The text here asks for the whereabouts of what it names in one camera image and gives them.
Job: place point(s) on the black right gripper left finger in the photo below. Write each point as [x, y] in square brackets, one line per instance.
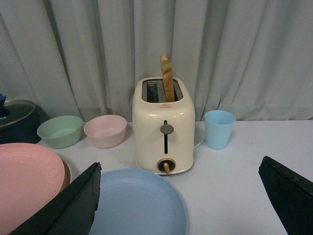
[71, 212]

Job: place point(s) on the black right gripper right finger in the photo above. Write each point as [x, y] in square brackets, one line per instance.
[290, 194]

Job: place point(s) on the pink plastic plate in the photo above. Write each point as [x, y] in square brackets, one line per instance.
[30, 176]

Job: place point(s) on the light blue plastic plate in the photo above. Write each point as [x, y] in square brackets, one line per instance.
[138, 202]

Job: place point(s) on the cream plastic plate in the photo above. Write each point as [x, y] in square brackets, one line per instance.
[67, 176]

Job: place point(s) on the green plastic bowl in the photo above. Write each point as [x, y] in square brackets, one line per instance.
[61, 132]

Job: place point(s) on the pink plastic bowl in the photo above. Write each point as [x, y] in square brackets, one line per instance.
[106, 131]

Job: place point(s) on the dark blue saucepan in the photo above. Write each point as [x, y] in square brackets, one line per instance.
[24, 130]

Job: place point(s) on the light blue plastic cup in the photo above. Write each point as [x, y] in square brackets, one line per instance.
[218, 128]

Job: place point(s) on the glass pot lid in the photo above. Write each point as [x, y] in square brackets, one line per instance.
[13, 111]

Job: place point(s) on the cream two-slot toaster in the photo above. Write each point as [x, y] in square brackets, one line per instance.
[163, 131]

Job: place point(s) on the grey curtain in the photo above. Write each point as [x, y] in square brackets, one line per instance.
[253, 58]

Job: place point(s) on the toast bread slice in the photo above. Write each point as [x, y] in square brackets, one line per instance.
[167, 75]

